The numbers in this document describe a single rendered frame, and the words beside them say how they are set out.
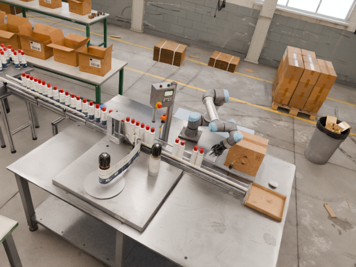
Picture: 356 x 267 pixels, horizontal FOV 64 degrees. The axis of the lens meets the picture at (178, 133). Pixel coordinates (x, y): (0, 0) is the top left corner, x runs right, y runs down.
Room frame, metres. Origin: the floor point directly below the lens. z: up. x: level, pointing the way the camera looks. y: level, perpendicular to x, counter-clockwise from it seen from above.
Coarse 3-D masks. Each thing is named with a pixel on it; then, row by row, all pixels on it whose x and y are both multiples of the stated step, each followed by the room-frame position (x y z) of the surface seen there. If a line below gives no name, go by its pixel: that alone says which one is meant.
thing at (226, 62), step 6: (216, 54) 6.58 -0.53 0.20; (222, 54) 6.65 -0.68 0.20; (228, 54) 6.70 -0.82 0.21; (210, 60) 6.29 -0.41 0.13; (216, 60) 6.25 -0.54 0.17; (222, 60) 6.22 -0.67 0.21; (228, 60) 6.33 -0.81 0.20; (234, 60) 6.40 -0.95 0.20; (216, 66) 6.26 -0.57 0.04; (222, 66) 6.23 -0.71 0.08; (228, 66) 6.18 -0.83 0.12; (234, 66) 6.16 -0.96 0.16
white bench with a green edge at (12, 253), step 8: (0, 216) 1.08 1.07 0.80; (0, 224) 1.02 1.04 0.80; (8, 224) 1.03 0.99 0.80; (16, 224) 1.05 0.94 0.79; (0, 232) 0.97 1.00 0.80; (8, 232) 0.98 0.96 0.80; (0, 240) 0.92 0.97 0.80; (8, 240) 1.00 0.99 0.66; (8, 248) 0.98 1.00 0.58; (8, 256) 0.99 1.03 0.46; (16, 256) 1.01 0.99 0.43; (16, 264) 0.99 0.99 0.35
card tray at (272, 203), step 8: (256, 184) 1.80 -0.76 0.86; (256, 192) 1.73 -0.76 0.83; (264, 192) 1.75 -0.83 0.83; (272, 192) 1.75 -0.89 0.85; (248, 200) 1.62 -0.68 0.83; (256, 200) 1.64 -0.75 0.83; (264, 200) 1.66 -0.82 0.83; (272, 200) 1.68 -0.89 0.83; (280, 200) 1.69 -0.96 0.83; (256, 208) 1.54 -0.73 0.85; (264, 208) 1.57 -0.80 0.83; (272, 208) 1.59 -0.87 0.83; (280, 208) 1.60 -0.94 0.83; (272, 216) 1.50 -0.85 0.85; (280, 216) 1.52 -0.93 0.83
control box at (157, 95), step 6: (156, 84) 2.09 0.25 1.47; (162, 84) 2.10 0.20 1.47; (156, 90) 2.01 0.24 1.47; (162, 90) 2.03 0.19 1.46; (150, 96) 2.07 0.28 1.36; (156, 96) 2.00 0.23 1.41; (162, 96) 2.03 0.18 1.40; (168, 96) 2.07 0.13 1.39; (150, 102) 2.06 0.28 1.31; (156, 102) 2.01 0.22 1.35; (162, 102) 2.04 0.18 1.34; (168, 102) 2.08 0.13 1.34; (156, 108) 2.01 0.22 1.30
